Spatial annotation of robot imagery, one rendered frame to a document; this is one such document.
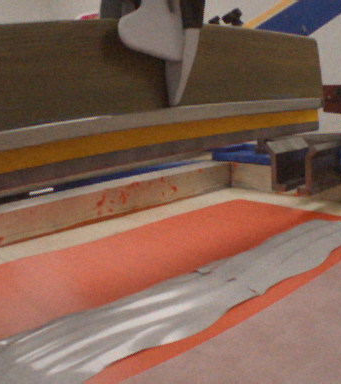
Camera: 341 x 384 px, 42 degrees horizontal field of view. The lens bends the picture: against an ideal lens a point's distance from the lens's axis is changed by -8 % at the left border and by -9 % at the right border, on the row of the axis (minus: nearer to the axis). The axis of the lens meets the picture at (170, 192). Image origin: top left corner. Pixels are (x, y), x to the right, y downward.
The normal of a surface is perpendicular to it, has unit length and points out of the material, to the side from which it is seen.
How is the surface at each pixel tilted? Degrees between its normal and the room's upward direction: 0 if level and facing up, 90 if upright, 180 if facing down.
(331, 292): 0
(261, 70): 89
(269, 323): 0
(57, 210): 90
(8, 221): 90
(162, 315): 29
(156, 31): 84
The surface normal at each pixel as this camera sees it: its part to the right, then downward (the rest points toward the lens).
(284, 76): 0.65, 0.08
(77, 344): 0.36, -0.77
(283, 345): -0.07, -0.98
